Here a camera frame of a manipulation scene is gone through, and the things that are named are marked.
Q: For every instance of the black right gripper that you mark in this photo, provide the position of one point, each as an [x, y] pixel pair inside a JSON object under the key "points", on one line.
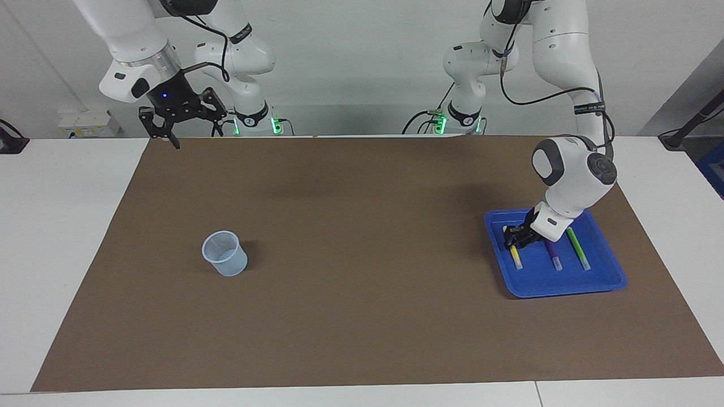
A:
{"points": [[172, 93]]}

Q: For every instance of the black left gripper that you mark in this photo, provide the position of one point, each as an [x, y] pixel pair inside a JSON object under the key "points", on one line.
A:
{"points": [[533, 223]]}

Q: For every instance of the yellow pen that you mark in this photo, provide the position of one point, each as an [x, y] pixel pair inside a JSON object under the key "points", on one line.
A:
{"points": [[517, 260]]}

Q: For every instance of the purple pen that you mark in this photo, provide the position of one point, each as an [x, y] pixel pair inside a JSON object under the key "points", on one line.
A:
{"points": [[555, 257]]}

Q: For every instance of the green pen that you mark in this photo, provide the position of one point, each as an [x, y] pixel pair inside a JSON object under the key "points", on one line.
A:
{"points": [[579, 249]]}

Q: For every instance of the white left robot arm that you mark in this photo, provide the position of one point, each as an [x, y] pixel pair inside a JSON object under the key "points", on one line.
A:
{"points": [[565, 62]]}

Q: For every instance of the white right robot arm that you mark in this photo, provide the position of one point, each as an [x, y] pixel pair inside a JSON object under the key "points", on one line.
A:
{"points": [[136, 34]]}

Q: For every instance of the blue plastic tray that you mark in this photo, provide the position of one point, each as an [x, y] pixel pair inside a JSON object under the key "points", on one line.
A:
{"points": [[543, 282]]}

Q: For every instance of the translucent plastic cup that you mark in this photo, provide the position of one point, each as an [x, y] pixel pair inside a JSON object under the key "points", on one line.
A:
{"points": [[226, 260]]}

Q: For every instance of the brown paper mat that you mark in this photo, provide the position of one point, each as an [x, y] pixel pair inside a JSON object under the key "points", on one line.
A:
{"points": [[362, 316]]}

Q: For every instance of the black stand pole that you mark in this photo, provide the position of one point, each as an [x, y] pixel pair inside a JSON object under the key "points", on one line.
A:
{"points": [[687, 127]]}

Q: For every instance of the blue crate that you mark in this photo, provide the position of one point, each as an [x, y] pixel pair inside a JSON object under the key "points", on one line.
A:
{"points": [[714, 169]]}

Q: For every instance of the white wall socket box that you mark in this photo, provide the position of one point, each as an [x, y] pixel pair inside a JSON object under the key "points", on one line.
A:
{"points": [[85, 121]]}

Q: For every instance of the black clamp mount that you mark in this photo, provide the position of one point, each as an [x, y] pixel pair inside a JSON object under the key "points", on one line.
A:
{"points": [[11, 144]]}

